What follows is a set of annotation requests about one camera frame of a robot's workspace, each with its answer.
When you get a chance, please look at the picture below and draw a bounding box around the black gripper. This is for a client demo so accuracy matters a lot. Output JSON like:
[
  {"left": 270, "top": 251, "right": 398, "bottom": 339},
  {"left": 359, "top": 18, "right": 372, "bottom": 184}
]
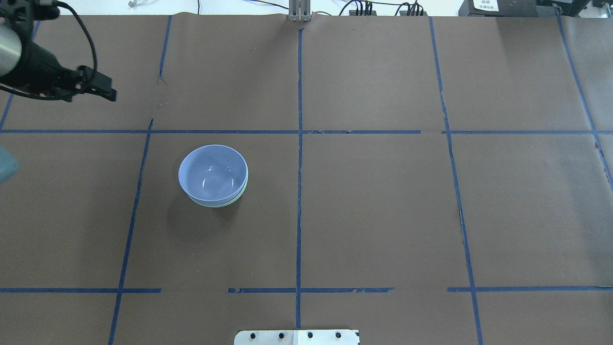
[{"left": 10, "top": 42, "right": 117, "bottom": 102}]

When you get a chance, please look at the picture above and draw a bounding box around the blue ceramic bowl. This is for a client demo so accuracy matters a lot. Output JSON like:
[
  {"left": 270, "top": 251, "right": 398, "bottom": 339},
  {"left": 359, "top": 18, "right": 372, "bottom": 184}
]
[{"left": 178, "top": 144, "right": 249, "bottom": 191}]

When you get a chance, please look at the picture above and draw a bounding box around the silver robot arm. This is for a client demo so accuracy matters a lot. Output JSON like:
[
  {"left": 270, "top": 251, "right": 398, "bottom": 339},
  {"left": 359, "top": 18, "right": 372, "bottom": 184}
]
[{"left": 1, "top": 25, "right": 117, "bottom": 103}]

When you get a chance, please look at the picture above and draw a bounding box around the green ceramic bowl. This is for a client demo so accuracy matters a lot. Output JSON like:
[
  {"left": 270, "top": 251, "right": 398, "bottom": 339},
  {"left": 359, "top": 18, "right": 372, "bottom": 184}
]
[{"left": 184, "top": 178, "right": 248, "bottom": 208}]

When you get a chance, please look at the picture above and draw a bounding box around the black power strip left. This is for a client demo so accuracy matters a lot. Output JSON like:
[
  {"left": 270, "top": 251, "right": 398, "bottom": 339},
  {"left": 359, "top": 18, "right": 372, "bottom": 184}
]
[{"left": 343, "top": 0, "right": 377, "bottom": 17}]

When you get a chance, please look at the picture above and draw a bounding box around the black power strip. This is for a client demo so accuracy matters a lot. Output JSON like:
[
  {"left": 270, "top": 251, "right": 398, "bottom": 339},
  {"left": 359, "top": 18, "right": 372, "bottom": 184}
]
[
  {"left": 343, "top": 0, "right": 377, "bottom": 17},
  {"left": 395, "top": 0, "right": 427, "bottom": 17}
]

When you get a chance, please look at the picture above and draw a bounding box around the black power strip right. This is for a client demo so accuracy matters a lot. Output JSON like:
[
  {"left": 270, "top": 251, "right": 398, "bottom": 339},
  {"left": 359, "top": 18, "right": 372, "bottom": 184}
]
[{"left": 395, "top": 0, "right": 427, "bottom": 17}]

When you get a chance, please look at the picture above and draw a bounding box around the brown paper table mat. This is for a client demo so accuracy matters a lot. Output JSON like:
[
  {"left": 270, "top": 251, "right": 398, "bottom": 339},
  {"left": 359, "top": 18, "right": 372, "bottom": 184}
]
[{"left": 1, "top": 13, "right": 612, "bottom": 345}]

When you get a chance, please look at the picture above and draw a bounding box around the black box with label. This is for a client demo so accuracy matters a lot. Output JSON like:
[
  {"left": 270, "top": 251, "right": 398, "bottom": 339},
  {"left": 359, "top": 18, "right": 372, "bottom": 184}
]
[{"left": 458, "top": 0, "right": 538, "bottom": 17}]

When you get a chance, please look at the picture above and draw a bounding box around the black camera cable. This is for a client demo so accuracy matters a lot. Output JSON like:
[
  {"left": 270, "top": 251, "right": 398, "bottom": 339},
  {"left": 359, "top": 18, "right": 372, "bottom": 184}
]
[{"left": 0, "top": 1, "right": 99, "bottom": 100}]

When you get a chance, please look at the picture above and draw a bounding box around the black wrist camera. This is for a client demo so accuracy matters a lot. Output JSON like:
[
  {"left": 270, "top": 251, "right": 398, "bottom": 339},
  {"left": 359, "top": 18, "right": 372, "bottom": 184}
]
[{"left": 0, "top": 0, "right": 60, "bottom": 36}]

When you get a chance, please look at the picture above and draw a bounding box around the aluminium profile post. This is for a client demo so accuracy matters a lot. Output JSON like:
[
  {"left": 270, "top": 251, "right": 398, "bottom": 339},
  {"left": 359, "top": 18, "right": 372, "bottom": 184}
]
[{"left": 288, "top": 0, "right": 312, "bottom": 22}]

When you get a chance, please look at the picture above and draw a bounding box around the white metal base plate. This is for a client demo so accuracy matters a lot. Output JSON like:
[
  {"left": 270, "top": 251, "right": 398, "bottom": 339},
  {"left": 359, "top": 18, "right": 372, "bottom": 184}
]
[{"left": 233, "top": 329, "right": 361, "bottom": 345}]

